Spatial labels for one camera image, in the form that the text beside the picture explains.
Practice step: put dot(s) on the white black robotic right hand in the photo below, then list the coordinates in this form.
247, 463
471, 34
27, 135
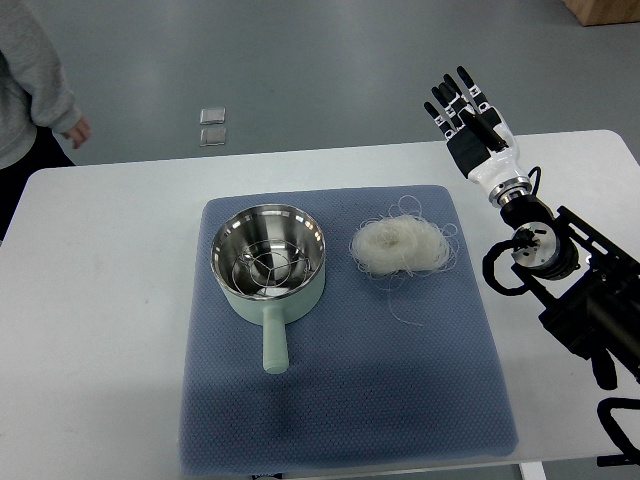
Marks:
478, 138

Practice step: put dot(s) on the bystander bare hand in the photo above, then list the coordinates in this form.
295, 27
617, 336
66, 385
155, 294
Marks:
79, 133

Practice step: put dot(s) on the white vermicelli noodle bundle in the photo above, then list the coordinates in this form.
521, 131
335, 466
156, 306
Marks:
394, 248

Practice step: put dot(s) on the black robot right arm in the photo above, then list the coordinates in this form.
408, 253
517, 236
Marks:
588, 286

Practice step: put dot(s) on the mint green steel pot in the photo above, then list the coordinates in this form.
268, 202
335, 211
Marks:
271, 222

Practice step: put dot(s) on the person in grey sweater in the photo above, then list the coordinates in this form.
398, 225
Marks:
36, 104

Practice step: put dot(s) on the upper metal floor plate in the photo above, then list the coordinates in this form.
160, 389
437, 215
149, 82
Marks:
212, 115

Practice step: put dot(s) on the brown cardboard box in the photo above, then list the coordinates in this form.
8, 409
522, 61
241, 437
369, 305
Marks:
604, 12

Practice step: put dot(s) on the wire steaming rack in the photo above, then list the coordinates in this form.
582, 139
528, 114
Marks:
269, 269

